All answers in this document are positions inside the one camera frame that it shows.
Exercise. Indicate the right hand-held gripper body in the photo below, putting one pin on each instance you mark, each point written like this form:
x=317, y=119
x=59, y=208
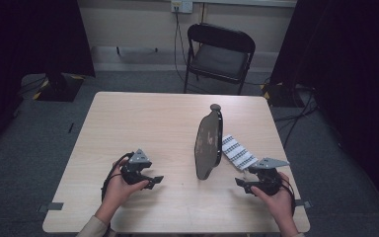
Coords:
x=269, y=182

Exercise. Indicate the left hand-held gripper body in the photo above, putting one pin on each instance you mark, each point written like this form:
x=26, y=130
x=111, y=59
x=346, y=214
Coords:
x=137, y=164

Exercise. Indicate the white checkered cloth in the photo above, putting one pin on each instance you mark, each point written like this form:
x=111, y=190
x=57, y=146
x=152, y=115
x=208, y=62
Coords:
x=237, y=152

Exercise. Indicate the dark toiletry pouch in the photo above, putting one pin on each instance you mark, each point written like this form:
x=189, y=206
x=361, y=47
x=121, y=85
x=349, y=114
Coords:
x=207, y=144

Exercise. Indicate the person's right hand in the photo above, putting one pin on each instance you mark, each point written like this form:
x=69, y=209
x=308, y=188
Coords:
x=279, y=204

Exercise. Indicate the person's left hand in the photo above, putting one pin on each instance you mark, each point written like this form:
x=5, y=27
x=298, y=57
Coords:
x=118, y=194

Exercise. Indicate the grey tape strip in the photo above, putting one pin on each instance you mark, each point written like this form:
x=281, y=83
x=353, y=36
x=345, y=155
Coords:
x=54, y=206
x=304, y=204

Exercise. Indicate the small black floor strip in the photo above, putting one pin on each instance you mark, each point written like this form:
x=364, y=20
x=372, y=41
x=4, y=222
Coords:
x=70, y=128

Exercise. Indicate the black round table grommet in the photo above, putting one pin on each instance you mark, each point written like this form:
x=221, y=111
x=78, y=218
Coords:
x=215, y=106

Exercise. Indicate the black stand base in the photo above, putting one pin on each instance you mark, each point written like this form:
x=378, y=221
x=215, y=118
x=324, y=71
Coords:
x=278, y=95
x=59, y=87

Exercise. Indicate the black folding chair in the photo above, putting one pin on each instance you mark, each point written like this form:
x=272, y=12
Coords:
x=218, y=59

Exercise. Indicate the black curtain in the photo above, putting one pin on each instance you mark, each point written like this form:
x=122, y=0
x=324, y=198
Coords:
x=29, y=39
x=352, y=65

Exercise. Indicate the white wall socket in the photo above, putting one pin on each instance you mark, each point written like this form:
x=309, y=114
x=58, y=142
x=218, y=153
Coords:
x=181, y=6

